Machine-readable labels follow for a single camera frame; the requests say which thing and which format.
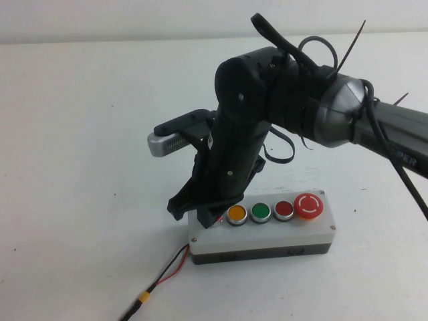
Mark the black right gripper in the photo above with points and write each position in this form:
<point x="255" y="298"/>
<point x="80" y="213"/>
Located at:
<point x="230" y="160"/>

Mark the red dome lamp button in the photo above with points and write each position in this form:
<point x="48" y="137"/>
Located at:
<point x="218" y="223"/>

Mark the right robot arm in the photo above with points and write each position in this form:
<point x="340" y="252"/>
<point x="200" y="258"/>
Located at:
<point x="294" y="100"/>

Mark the yellow push button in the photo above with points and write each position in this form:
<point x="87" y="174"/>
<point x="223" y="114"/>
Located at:
<point x="236" y="213"/>

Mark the green push button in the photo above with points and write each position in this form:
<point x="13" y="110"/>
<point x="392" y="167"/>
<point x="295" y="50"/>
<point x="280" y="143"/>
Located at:
<point x="260" y="210"/>

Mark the dark red push button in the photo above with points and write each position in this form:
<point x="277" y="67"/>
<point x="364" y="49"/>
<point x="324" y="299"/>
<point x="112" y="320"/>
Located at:
<point x="283" y="208"/>

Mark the red emergency stop mushroom button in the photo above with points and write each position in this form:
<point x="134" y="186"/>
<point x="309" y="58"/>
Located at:
<point x="308" y="204"/>

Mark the grey control box black base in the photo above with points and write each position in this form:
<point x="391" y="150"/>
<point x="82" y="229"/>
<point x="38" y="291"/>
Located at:
<point x="261" y="237"/>

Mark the long black zip tie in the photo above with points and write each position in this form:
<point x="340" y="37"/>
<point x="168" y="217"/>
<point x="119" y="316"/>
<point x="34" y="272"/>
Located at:
<point x="351" y="47"/>

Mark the short black zip tie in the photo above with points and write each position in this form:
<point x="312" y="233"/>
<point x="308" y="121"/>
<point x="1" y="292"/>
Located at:
<point x="401" y="99"/>

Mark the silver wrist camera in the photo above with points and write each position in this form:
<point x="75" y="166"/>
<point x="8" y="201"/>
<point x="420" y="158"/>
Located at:
<point x="160" y="145"/>

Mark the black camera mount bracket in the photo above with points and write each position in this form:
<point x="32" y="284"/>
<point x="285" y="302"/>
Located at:
<point x="184" y="122"/>

